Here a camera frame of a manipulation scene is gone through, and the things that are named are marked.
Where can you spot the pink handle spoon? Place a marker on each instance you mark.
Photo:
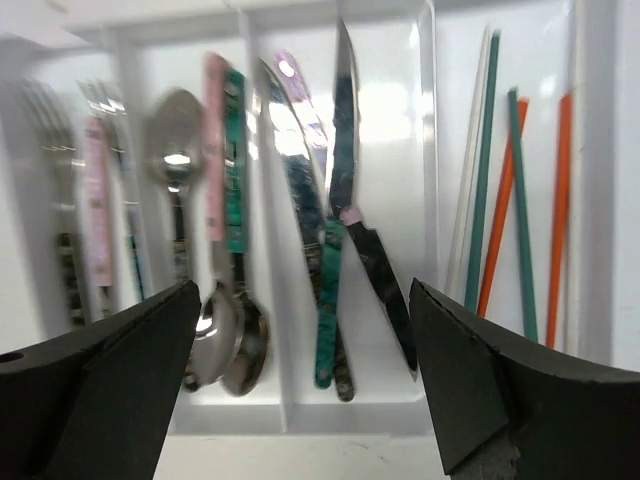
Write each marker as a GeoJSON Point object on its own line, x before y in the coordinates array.
{"type": "Point", "coordinates": [220, 325]}

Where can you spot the white chopstick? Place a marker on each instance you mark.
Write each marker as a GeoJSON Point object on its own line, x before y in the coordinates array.
{"type": "Point", "coordinates": [577, 150]}
{"type": "Point", "coordinates": [453, 280]}

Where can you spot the green handle knife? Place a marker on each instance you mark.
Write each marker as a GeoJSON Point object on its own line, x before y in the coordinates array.
{"type": "Point", "coordinates": [340, 175]}

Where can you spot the white cutlery tray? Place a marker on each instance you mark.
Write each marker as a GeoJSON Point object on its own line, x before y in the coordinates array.
{"type": "Point", "coordinates": [416, 65]}

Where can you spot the green handle fork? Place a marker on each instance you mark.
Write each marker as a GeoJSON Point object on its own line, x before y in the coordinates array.
{"type": "Point", "coordinates": [115, 114]}

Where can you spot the dark marbled handle spoon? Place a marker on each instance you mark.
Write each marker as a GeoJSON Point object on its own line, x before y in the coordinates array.
{"type": "Point", "coordinates": [174, 141]}

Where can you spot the dark marbled handle fork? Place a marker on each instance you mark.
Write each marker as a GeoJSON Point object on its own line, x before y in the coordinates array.
{"type": "Point", "coordinates": [53, 130]}

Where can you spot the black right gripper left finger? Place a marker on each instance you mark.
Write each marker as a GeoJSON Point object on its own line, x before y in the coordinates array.
{"type": "Point", "coordinates": [96, 403]}

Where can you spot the pink handle knife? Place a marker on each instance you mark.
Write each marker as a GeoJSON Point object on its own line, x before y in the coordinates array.
{"type": "Point", "coordinates": [378, 269]}

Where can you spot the dark marbled handle knife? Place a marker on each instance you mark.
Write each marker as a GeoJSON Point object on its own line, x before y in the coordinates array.
{"type": "Point", "coordinates": [302, 143]}

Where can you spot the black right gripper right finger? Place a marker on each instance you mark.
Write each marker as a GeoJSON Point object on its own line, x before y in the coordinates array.
{"type": "Point", "coordinates": [504, 407]}

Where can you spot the pink handle fork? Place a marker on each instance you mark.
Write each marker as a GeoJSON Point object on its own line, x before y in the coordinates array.
{"type": "Point", "coordinates": [97, 143]}

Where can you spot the green handle spoon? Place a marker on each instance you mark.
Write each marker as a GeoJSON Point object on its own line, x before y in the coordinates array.
{"type": "Point", "coordinates": [247, 367]}

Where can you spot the teal chopstick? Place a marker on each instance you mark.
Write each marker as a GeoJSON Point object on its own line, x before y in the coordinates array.
{"type": "Point", "coordinates": [478, 226]}
{"type": "Point", "coordinates": [524, 242]}

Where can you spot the orange chopstick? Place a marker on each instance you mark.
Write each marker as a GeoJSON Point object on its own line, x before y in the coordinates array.
{"type": "Point", "coordinates": [560, 214]}
{"type": "Point", "coordinates": [498, 225]}

